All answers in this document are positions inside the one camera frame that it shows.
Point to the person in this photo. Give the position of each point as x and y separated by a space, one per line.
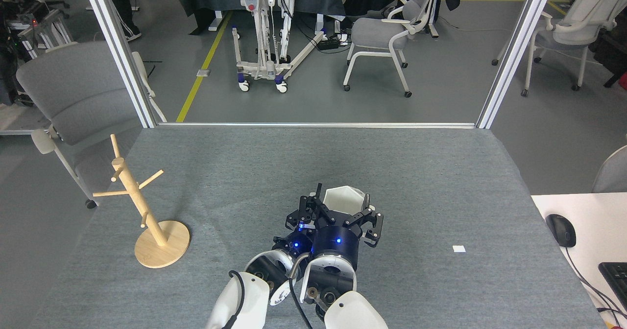
122 6

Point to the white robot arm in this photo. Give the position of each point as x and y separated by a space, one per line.
254 299
352 314

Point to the silver table edge rail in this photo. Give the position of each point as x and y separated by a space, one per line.
318 125

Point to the grey felt table mat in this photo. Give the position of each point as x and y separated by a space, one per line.
318 162

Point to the white faceted cup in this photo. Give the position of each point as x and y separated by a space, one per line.
345 199

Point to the silver right frame post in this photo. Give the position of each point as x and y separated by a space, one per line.
514 55

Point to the silver left frame post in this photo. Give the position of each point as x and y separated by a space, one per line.
117 50

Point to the metal equipment cart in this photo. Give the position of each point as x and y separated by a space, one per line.
46 25

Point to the white mesh office chair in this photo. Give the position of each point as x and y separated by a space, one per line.
573 33

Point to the small white sticker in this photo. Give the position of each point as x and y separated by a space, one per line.
459 248

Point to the black keyboard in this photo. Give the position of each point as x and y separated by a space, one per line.
616 277

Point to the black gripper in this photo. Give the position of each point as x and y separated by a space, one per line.
338 243
296 243

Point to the large grey fabric chair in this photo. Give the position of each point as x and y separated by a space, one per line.
73 94

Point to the wooden cup rack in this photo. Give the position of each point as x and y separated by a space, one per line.
159 250

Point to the grey chair backrest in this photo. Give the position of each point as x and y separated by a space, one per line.
614 175

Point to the black power strip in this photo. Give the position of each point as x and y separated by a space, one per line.
327 44

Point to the silver frame post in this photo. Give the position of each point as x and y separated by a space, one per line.
117 50
514 55

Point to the grey office chair white frame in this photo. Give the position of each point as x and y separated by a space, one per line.
377 30

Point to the metal floor plate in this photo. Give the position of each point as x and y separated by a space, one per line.
203 73

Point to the white desk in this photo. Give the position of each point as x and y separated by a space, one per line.
597 221

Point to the black computer mouse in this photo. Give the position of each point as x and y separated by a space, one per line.
561 230

